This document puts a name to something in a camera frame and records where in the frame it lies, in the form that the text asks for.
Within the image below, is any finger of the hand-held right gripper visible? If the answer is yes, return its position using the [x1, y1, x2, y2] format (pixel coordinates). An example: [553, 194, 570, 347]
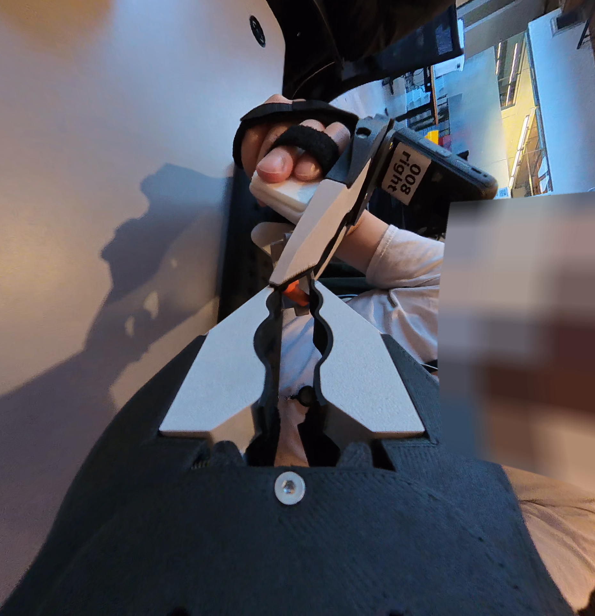
[268, 174, 371, 290]
[297, 219, 361, 294]

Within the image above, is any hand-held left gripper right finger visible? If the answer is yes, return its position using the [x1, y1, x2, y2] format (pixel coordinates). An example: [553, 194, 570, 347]
[309, 280, 426, 460]

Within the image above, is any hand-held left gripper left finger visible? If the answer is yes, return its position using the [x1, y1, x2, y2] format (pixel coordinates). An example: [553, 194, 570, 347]
[159, 287, 283, 466]

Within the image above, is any grey curved building piece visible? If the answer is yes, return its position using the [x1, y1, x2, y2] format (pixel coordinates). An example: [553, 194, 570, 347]
[250, 220, 300, 263]

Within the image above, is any orange connector piece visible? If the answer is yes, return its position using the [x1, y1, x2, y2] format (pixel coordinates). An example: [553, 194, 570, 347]
[283, 280, 310, 309]

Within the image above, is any person's right forearm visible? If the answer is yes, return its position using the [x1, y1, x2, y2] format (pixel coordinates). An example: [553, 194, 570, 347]
[333, 211, 392, 277]

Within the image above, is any person's right hand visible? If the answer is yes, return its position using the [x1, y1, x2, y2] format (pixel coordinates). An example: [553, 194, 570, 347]
[240, 94, 352, 184]

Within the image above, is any black perforated chair armrest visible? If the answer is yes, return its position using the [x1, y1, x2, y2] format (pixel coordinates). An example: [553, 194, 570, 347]
[216, 164, 284, 324]

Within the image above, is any black chair frame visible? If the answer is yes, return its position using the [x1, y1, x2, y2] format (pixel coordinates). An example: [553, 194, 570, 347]
[266, 0, 467, 103]

